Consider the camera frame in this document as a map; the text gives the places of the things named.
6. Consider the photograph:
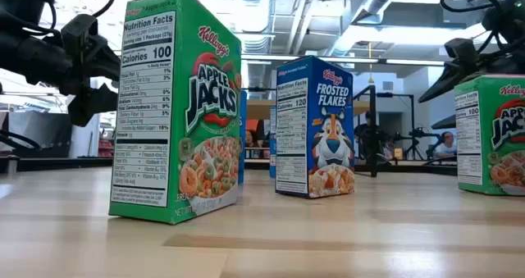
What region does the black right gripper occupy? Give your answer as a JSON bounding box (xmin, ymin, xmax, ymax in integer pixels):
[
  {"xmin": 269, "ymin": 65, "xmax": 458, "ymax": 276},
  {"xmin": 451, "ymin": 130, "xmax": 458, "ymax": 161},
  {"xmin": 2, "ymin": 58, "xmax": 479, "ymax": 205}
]
[{"xmin": 418, "ymin": 39, "xmax": 525, "ymax": 130}]

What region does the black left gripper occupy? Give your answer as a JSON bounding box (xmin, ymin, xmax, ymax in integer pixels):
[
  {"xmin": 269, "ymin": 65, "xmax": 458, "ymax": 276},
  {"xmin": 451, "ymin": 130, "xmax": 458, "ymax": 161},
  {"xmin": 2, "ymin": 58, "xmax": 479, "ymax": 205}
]
[{"xmin": 57, "ymin": 43, "xmax": 122, "ymax": 128}]

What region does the Apple Jacks cereal box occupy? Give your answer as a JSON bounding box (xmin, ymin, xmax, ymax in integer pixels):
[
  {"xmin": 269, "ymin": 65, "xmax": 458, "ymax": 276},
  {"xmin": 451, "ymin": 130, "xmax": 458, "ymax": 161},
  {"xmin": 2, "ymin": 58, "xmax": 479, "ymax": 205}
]
[
  {"xmin": 454, "ymin": 75, "xmax": 525, "ymax": 197},
  {"xmin": 108, "ymin": 0, "xmax": 243, "ymax": 226}
]

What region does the Frosted Flakes cereal box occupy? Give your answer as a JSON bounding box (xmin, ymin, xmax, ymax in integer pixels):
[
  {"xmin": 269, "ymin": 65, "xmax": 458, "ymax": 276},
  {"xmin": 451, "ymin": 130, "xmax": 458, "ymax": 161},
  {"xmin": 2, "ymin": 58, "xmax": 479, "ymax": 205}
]
[{"xmin": 274, "ymin": 55, "xmax": 356, "ymax": 199}]

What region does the long ceiling light strip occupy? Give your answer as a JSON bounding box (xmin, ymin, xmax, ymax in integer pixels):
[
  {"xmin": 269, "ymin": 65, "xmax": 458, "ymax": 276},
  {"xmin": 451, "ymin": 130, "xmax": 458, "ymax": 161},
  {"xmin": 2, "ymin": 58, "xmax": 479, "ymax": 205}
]
[{"xmin": 241, "ymin": 54, "xmax": 446, "ymax": 66}]

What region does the red cart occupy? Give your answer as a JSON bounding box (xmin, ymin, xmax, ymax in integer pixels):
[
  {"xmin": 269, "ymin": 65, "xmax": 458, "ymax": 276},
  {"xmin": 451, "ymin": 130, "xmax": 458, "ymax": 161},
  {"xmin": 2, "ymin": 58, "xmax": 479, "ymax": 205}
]
[{"xmin": 97, "ymin": 137, "xmax": 115, "ymax": 158}]

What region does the dark gray partition panel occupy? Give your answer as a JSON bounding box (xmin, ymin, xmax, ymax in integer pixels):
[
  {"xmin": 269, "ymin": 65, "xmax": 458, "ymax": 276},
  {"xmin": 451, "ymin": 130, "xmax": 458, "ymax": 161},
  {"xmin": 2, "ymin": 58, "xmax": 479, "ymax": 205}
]
[{"xmin": 7, "ymin": 112, "xmax": 73, "ymax": 159}]

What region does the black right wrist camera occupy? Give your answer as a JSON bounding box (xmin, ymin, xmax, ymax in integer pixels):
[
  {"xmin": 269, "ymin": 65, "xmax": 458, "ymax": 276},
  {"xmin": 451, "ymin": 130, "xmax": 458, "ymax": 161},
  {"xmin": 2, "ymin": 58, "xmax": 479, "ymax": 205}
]
[{"xmin": 444, "ymin": 38, "xmax": 479, "ymax": 64}]

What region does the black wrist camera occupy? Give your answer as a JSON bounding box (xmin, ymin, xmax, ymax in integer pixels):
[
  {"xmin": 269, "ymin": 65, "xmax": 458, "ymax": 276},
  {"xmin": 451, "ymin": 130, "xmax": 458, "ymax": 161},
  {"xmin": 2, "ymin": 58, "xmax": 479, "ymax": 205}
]
[
  {"xmin": 60, "ymin": 14, "xmax": 99, "ymax": 66},
  {"xmin": 444, "ymin": 38, "xmax": 479, "ymax": 64}
]

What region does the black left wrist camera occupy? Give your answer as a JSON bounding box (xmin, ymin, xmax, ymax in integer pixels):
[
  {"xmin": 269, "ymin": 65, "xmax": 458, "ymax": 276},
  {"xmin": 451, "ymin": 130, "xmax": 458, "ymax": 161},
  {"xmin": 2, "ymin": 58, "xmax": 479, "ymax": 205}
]
[{"xmin": 60, "ymin": 14, "xmax": 99, "ymax": 66}]

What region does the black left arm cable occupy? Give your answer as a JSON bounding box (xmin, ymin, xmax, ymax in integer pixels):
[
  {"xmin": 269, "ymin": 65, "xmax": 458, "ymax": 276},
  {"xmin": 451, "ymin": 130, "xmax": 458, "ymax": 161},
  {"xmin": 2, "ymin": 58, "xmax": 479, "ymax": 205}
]
[{"xmin": 39, "ymin": 0, "xmax": 117, "ymax": 31}]

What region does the silver metal bracket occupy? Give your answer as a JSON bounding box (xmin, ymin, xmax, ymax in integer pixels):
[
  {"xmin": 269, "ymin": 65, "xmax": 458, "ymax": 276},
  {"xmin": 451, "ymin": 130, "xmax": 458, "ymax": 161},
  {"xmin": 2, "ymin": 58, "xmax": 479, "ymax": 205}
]
[{"xmin": 0, "ymin": 154, "xmax": 21, "ymax": 175}]

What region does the wooden shelf with black frame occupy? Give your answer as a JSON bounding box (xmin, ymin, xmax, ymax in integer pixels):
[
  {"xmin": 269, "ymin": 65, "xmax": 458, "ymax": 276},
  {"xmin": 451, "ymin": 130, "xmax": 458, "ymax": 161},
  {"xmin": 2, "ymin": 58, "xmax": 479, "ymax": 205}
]
[{"xmin": 245, "ymin": 84, "xmax": 379, "ymax": 179}]

